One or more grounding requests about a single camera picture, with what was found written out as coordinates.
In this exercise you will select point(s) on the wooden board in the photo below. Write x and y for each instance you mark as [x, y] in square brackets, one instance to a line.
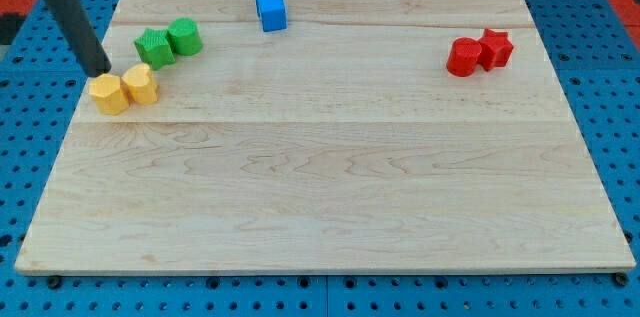
[338, 146]

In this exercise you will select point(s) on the green star block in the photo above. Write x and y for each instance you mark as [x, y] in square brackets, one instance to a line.
[154, 48]

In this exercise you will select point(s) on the red cylinder block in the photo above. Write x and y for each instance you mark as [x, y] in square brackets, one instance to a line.
[463, 57]

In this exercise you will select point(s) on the blue house-shaped block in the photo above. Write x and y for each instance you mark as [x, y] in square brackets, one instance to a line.
[272, 14]

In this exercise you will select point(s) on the yellow hexagon block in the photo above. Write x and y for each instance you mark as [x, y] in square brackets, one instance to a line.
[108, 94]

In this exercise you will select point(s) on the green cylinder block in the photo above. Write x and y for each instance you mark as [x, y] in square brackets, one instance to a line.
[184, 37]

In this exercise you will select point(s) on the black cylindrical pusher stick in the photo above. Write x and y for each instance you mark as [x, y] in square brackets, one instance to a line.
[76, 27]

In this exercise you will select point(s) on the yellow heart block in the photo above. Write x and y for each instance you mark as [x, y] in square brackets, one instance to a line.
[141, 84]

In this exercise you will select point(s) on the red star block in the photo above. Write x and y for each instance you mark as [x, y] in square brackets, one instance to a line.
[496, 49]

